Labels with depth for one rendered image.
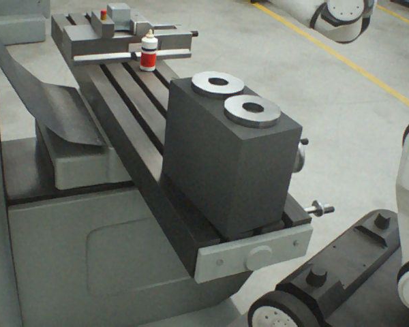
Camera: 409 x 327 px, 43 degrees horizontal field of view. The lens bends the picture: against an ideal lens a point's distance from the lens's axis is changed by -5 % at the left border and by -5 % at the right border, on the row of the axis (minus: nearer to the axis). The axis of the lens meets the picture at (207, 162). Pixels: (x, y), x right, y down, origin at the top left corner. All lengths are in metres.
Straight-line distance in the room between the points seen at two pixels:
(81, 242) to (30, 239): 0.14
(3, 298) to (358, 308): 0.88
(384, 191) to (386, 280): 1.51
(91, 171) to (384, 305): 0.80
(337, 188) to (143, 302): 1.51
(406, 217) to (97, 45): 0.89
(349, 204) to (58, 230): 1.74
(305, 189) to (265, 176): 1.94
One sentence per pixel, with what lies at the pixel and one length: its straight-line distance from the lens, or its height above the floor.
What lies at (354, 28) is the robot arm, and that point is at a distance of 1.22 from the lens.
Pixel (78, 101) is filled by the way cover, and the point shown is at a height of 0.87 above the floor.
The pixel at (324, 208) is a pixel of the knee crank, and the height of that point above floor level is 0.53.
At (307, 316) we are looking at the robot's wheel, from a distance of 1.30.
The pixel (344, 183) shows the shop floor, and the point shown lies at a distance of 2.93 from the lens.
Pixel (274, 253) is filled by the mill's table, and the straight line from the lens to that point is 0.96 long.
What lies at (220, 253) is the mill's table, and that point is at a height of 0.92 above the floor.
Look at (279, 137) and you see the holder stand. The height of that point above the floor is 1.12.
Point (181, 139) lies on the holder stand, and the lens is 0.94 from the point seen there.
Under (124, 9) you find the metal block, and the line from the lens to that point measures 1.49.
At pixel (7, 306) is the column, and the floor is 0.46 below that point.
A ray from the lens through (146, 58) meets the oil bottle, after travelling 1.43.
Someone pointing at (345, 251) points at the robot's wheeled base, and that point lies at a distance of 1.51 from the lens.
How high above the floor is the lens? 1.51
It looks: 32 degrees down
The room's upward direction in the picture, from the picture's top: 8 degrees clockwise
